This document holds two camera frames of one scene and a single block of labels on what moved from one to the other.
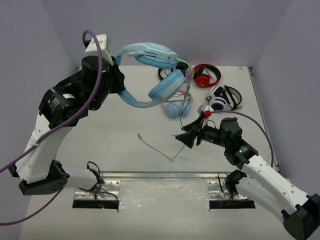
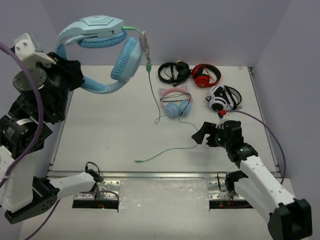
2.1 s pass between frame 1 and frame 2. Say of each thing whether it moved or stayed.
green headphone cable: moved
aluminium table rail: stayed
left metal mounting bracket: stayed
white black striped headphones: stayed
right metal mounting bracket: stayed
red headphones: stayed
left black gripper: moved
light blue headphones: moved
